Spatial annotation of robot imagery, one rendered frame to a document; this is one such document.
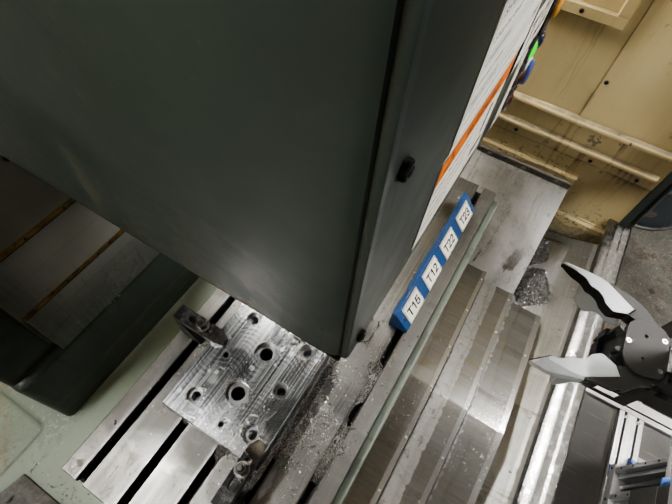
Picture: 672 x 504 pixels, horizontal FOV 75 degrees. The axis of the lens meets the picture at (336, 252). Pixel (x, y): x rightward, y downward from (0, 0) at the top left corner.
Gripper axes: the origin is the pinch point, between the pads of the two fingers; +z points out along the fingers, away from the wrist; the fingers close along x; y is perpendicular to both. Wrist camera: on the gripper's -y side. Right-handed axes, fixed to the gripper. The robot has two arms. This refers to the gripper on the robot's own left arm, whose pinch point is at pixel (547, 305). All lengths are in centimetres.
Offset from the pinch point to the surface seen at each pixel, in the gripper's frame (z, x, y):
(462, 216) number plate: 15, 51, 51
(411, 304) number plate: 16, 19, 51
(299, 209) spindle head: 20.0, -22.9, -29.9
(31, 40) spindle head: 37, -23, -32
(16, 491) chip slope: 79, -62, 81
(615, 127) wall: -11, 89, 34
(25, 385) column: 83, -42, 58
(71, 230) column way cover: 79, -14, 27
